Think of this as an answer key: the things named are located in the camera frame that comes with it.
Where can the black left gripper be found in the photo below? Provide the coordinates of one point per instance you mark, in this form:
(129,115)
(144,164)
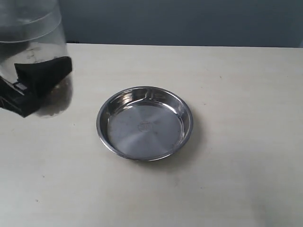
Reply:
(47,85)

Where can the clear plastic shaker bottle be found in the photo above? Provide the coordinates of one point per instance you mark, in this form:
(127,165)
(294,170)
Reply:
(30,32)

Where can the round stainless steel dish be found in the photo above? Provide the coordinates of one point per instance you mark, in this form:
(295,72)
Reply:
(144,123)

